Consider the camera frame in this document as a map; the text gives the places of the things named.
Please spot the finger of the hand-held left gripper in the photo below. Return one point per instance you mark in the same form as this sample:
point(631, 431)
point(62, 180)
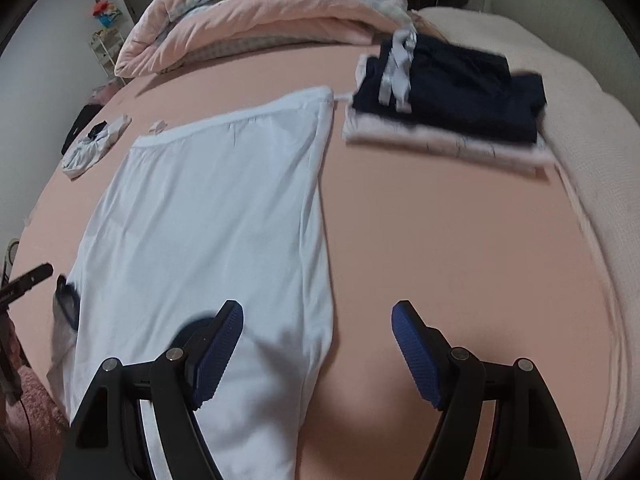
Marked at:
point(27, 285)

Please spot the white garment with navy trim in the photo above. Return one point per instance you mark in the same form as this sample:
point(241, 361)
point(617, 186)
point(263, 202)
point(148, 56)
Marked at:
point(210, 220)

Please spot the bed with pink sheet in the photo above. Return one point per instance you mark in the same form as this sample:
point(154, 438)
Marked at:
point(450, 240)

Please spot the navy folded clothes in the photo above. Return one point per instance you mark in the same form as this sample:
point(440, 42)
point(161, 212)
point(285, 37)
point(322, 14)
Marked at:
point(460, 95)

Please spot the pink folded quilt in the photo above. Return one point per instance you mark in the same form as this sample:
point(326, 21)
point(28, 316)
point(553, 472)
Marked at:
point(275, 15)

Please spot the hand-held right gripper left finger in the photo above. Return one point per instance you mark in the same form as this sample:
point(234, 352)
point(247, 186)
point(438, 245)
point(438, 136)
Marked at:
point(220, 355)

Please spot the colourful toy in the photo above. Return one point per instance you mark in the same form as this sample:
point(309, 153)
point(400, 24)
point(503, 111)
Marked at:
point(106, 14)

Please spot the pale pink folded garment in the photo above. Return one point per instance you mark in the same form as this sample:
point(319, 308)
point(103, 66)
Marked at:
point(450, 147)

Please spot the small white garment navy bow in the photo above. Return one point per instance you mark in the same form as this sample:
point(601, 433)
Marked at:
point(95, 147)

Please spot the grey padded headboard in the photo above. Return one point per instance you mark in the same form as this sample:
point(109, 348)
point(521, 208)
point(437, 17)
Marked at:
point(565, 15)

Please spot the black bag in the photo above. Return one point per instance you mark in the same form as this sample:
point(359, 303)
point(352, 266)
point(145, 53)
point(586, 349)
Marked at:
point(77, 127)

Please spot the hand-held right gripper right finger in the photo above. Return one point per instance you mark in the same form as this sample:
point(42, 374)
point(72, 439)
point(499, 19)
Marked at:
point(414, 355)

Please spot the cream knit blanket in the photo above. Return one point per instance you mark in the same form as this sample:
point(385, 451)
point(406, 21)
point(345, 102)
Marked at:
point(590, 125)

